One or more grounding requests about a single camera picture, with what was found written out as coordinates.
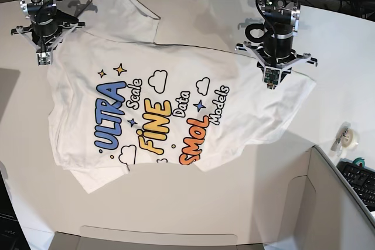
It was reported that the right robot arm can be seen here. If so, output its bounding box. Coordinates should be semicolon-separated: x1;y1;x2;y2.
11;0;85;65

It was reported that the black keyboard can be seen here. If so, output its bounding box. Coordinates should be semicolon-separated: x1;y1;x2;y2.
336;162;375;212

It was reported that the green tape roll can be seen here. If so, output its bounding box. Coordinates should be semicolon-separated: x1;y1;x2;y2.
352;157;365;167

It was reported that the clear tape dispenser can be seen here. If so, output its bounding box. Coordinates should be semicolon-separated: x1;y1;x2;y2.
330;122;359;158

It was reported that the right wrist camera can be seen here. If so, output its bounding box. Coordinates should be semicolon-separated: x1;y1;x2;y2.
36;52;53;66

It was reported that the grey cardboard box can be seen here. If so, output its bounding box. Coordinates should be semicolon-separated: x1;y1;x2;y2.
49;146;374;249

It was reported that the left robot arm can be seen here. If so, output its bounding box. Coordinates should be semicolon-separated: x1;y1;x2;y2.
236;0;318;75

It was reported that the grey flat panel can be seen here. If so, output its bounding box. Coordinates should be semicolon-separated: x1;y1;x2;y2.
0;68;21;120

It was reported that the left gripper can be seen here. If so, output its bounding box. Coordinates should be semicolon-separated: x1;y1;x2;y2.
236;37;318;70

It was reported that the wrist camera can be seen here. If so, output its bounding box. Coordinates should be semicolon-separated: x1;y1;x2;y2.
262;66;291;90
36;52;53;66

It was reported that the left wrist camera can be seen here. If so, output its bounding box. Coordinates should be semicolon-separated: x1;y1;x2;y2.
262;66;291;90

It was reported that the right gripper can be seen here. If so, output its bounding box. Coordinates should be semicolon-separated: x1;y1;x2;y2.
11;20;86;54

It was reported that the white printed t-shirt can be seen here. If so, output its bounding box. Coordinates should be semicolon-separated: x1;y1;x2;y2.
47;0;315;193

